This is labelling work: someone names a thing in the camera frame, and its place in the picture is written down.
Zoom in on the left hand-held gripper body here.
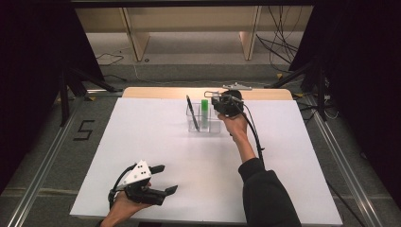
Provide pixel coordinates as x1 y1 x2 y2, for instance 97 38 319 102
122 159 167 206

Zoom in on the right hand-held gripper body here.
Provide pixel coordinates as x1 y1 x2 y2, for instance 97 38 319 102
211 82 253 118

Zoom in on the green highlighter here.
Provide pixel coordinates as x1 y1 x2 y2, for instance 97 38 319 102
200 98 210 130

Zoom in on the clear plastic pen holder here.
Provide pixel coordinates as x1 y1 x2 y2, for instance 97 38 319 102
185 102 223 133

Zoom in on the black pen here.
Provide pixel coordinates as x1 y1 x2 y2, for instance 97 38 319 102
185 95 201 131

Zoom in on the person's right hand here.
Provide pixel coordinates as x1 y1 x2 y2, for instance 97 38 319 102
217 113 250 144

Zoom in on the person's left hand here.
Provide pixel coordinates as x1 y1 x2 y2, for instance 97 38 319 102
107 192 151 221

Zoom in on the white table cover sheet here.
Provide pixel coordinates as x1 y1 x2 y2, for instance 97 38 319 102
69 97 343 226

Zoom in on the beige wooden desk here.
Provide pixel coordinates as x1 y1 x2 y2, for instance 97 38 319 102
75 6 315 62

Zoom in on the black metal stand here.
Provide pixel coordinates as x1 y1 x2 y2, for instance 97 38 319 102
58 67 119 127
264 61 329 122

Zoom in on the left hand-held gripper cable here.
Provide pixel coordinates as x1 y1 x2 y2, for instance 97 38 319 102
108 164 136 209

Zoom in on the hand-held gripper cable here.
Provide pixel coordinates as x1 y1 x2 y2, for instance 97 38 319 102
108 164 136 209
233 96 266 169

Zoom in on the right hand-held gripper cable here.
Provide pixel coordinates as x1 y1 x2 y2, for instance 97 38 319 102
233 96 266 169

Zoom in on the bundle of black cables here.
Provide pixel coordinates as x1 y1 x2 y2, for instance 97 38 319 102
255 5 304 74

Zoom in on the aluminium floor rail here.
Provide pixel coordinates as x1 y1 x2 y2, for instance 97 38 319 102
304 94 384 227
6 97 86 227

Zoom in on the thin black floor cable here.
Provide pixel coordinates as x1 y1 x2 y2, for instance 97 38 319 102
95 52 125 67

